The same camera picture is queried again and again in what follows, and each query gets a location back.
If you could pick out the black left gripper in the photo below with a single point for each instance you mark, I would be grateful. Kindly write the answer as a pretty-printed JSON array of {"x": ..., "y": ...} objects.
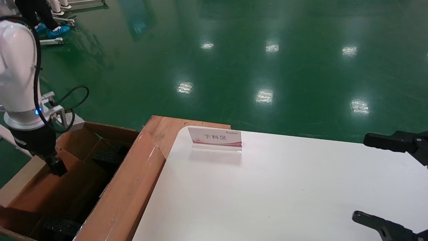
[{"x": 36, "y": 142}]

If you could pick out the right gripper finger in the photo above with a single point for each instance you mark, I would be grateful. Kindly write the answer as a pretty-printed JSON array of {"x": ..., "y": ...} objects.
[
  {"x": 398, "y": 234},
  {"x": 404, "y": 144}
]

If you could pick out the small cardboard box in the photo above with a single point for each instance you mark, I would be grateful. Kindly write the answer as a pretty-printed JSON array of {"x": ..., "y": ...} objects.
[{"x": 67, "y": 187}]

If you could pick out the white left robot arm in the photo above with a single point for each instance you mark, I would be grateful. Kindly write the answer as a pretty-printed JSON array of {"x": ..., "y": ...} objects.
[{"x": 16, "y": 67}]

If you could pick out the large open cardboard box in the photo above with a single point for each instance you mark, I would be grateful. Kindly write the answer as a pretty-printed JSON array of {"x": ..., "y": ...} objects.
[{"x": 133, "y": 187}]

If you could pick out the black foam block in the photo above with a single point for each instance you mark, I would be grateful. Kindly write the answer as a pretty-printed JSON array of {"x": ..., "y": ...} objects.
[
  {"x": 62, "y": 229},
  {"x": 110, "y": 155}
]

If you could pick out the white metal-leg table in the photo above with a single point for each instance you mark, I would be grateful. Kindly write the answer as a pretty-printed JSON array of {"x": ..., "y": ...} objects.
[{"x": 4, "y": 132}]

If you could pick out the person with black trousers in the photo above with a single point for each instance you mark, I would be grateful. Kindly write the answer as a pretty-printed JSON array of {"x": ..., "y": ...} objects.
[{"x": 30, "y": 10}]

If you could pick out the acrylic sign with Chinese text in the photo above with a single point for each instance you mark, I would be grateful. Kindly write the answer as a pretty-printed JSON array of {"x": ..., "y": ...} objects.
[{"x": 215, "y": 137}]

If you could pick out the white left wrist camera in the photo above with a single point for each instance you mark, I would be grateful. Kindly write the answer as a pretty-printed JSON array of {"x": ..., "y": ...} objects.
[{"x": 57, "y": 112}]

